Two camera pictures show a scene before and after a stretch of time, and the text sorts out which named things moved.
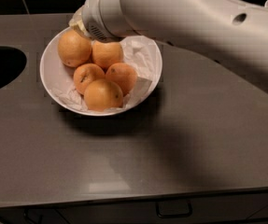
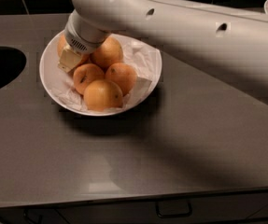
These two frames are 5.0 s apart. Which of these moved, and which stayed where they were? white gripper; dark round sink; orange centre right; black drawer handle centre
Moved: white gripper
Stayed: dark round sink; orange centre right; black drawer handle centre
